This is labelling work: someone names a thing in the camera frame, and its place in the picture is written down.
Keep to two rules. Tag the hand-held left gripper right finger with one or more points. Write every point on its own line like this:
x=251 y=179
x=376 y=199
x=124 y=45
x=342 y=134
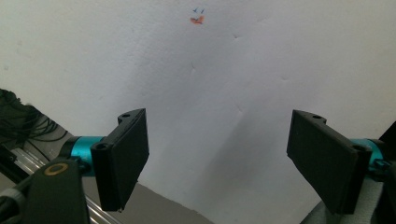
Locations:
x=327 y=161

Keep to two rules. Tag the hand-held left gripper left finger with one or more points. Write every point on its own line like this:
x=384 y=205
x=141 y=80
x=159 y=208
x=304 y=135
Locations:
x=121 y=158

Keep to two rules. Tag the grey cloth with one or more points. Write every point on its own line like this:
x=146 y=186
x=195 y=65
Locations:
x=370 y=199

